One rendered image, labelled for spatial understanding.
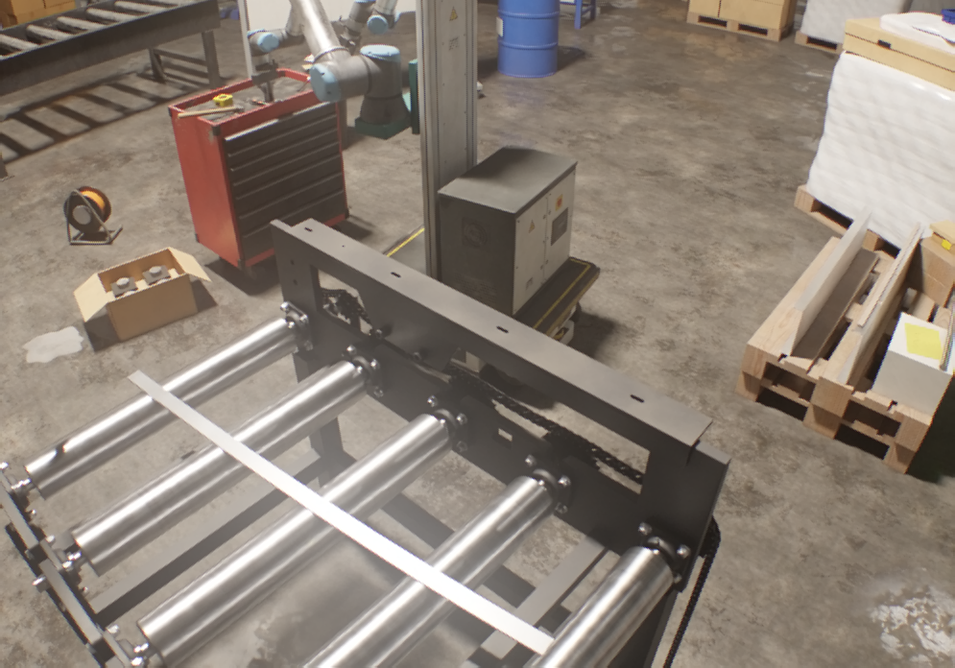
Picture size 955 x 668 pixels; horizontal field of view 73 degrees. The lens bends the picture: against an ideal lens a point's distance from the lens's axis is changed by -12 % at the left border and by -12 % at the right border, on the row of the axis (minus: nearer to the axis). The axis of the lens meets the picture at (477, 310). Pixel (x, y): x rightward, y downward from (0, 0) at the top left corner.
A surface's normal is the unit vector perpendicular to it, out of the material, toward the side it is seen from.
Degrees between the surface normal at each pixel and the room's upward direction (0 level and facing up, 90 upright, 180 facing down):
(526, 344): 0
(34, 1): 90
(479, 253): 90
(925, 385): 90
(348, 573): 0
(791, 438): 0
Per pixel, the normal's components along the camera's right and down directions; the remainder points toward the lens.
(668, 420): 0.00, -0.81
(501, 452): -0.66, 0.44
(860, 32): -0.88, 0.28
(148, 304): 0.60, 0.47
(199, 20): 0.79, 0.36
